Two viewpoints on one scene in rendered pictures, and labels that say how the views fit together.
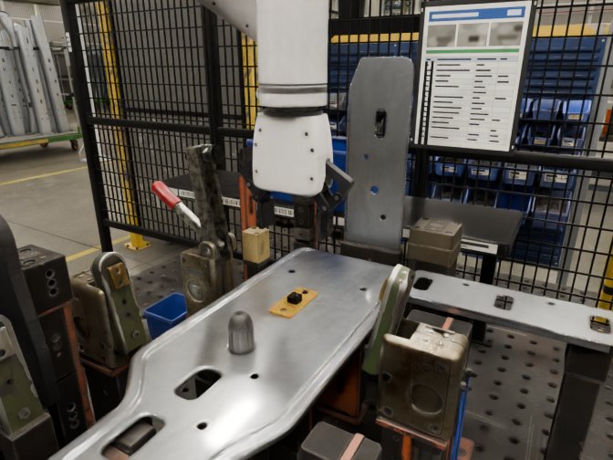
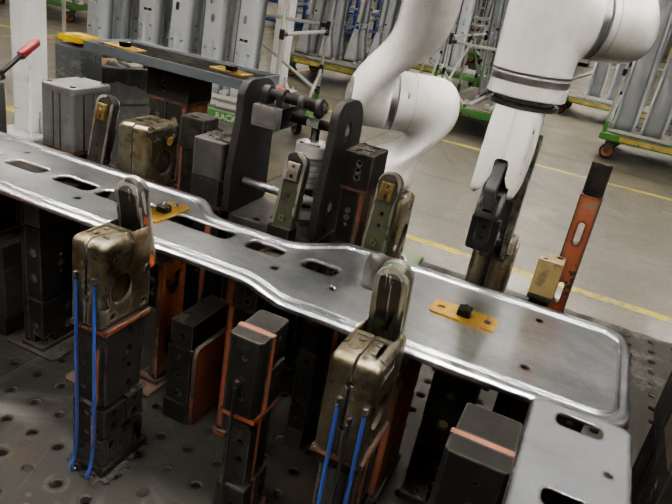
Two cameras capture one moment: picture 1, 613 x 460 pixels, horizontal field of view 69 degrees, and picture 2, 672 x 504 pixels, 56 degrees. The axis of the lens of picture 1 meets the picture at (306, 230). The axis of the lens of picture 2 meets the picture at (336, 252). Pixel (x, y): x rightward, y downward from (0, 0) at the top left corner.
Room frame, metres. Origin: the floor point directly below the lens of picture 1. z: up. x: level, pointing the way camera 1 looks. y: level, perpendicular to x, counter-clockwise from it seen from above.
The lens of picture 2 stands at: (0.29, -0.66, 1.37)
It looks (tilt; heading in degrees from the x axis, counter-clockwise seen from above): 24 degrees down; 80
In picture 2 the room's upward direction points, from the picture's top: 10 degrees clockwise
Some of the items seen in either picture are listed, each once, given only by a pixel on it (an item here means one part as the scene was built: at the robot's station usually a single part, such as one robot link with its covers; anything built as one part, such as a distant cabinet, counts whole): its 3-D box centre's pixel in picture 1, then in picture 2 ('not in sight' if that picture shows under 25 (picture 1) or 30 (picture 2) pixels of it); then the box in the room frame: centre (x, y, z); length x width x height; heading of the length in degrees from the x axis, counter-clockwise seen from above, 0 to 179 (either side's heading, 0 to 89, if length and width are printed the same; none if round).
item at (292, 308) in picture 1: (294, 298); (464, 312); (0.58, 0.02, 1.01); 0.08 x 0.04 x 0.01; 150
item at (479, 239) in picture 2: (332, 215); (483, 225); (0.55, -0.03, 1.14); 0.03 x 0.03 x 0.07; 60
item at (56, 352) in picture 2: not in sight; (58, 262); (-0.01, 0.35, 0.84); 0.13 x 0.11 x 0.29; 60
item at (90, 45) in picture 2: not in sight; (181, 62); (0.14, 0.65, 1.16); 0.37 x 0.14 x 0.02; 150
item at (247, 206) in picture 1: (252, 282); (546, 327); (0.74, 0.10, 0.95); 0.03 x 0.01 x 0.50; 150
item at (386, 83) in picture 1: (375, 158); not in sight; (0.80, -0.12, 1.17); 0.12 x 0.01 x 0.34; 60
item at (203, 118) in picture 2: not in sight; (192, 218); (0.20, 0.48, 0.90); 0.05 x 0.05 x 0.40; 60
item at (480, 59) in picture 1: (468, 78); not in sight; (1.01, -0.35, 1.30); 0.23 x 0.02 x 0.31; 60
